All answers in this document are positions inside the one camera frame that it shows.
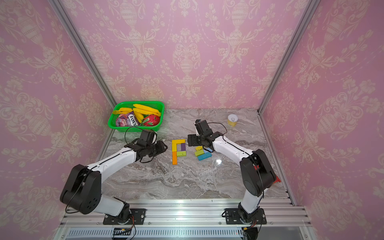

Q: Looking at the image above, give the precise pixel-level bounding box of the green plastic basket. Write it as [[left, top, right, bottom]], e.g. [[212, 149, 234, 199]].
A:
[[108, 101, 165, 133]]

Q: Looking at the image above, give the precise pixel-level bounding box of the purple snack packet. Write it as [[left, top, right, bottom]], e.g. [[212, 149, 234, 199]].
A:
[[116, 111, 140, 127]]

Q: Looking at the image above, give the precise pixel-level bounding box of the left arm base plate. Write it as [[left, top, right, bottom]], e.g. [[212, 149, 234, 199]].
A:
[[103, 209, 147, 226]]

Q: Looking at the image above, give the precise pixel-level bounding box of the teal block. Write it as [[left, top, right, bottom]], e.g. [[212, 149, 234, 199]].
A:
[[198, 153, 212, 161]]

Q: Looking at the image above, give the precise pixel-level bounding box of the red dragon fruit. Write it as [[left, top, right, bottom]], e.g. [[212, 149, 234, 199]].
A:
[[141, 115, 161, 127]]

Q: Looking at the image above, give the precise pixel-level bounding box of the yellow white can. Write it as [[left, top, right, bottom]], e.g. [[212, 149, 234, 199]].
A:
[[228, 114, 239, 127]]

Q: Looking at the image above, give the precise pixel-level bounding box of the orange block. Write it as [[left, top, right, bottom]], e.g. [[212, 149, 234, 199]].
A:
[[172, 152, 178, 165]]

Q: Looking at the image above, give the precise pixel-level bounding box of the long yellow block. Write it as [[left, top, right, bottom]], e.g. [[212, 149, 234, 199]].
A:
[[172, 139, 186, 145]]

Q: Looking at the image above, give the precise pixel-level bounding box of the red snack bag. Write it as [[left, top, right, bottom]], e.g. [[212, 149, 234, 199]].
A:
[[274, 176, 282, 184]]

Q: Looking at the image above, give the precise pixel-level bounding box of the lower yellow banana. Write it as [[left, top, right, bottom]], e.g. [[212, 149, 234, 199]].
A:
[[134, 111, 144, 124]]

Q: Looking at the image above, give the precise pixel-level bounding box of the lime green block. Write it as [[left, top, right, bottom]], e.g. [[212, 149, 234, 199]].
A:
[[195, 150, 205, 157], [177, 151, 187, 157]]

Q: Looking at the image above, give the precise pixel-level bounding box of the upper yellow banana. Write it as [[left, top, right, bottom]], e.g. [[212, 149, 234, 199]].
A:
[[133, 104, 161, 117]]

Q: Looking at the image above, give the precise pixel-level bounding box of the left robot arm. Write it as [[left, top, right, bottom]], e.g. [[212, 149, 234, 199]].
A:
[[60, 130, 168, 225]]

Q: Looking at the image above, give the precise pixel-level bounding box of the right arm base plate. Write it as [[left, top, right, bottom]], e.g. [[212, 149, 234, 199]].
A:
[[222, 208, 267, 225]]

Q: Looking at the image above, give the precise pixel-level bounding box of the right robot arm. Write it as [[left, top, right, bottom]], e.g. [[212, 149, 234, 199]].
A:
[[188, 120, 277, 227]]

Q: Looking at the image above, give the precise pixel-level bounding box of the small yellow banana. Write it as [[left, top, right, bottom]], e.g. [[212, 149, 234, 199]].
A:
[[113, 108, 133, 115]]

